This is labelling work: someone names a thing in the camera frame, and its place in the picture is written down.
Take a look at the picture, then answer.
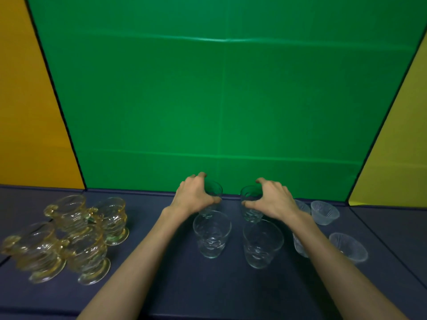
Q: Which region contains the person's right hand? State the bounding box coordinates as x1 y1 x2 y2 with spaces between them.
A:
242 177 306 224

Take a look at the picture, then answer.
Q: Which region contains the person's left hand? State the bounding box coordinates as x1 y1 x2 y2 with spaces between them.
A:
169 172 222 217

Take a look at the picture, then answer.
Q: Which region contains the clear glass tumbler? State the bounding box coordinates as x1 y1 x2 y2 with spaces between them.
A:
242 219 285 270
199 180 223 219
193 210 232 259
240 185 265 224

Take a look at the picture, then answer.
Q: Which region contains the person's right forearm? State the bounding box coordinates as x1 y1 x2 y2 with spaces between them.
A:
290 211 409 320

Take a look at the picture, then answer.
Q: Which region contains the person's left forearm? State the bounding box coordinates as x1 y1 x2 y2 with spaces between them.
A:
76 206 197 320

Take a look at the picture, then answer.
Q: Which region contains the frosted ribbed glass bowl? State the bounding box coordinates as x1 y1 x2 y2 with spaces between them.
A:
295 199 312 216
292 232 309 258
329 232 369 264
310 200 340 226

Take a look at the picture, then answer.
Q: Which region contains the amber footed glass cup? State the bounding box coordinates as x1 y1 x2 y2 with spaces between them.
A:
91 197 130 246
44 195 98 234
63 226 111 286
1 222 70 284

